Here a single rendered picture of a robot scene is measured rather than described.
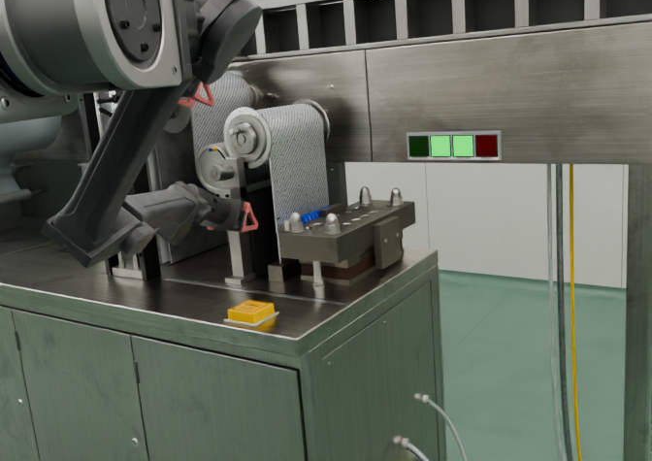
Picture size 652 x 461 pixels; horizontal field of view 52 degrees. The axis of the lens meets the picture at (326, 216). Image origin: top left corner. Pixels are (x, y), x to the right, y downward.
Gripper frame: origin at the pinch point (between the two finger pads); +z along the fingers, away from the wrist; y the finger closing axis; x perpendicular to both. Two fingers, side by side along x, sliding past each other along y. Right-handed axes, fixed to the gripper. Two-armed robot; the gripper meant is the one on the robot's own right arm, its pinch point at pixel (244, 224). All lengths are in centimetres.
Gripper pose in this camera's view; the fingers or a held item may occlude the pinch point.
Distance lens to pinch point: 154.3
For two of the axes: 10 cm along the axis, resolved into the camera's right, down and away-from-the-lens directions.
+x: 2.0, -9.5, 2.3
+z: 5.1, 3.0, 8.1
